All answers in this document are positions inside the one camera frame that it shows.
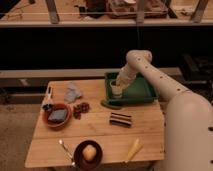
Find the metal spoon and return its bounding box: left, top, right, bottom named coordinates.
left=59, top=139, right=76, bottom=167

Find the green plastic tray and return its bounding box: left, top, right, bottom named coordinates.
left=105, top=72, right=158, bottom=106

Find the orange bowl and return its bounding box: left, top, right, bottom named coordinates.
left=42, top=103, right=72, bottom=129

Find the blue sponge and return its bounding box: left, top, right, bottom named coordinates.
left=48, top=109, right=67, bottom=123

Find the brown grape cluster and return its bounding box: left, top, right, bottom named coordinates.
left=73, top=102, right=90, bottom=119

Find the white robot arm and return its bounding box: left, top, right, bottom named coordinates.
left=116, top=50, right=213, bottom=171

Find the wooden shelf rail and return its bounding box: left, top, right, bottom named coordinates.
left=0, top=67, right=183, bottom=89

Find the crumpled blue-grey cloth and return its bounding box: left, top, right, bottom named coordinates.
left=64, top=82, right=82, bottom=103

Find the dark bowl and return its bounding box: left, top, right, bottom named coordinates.
left=74, top=140, right=103, bottom=171

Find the white handled tool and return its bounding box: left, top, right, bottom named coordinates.
left=42, top=87, right=53, bottom=110

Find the yellow round fruit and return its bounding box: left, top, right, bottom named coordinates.
left=82, top=145, right=97, bottom=161

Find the striped dark block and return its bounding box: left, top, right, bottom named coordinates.
left=109, top=113, right=132, bottom=127

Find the yellow banana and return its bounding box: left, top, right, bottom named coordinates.
left=124, top=139, right=143, bottom=163

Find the metal cup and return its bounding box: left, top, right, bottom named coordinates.
left=110, top=80, right=122, bottom=98

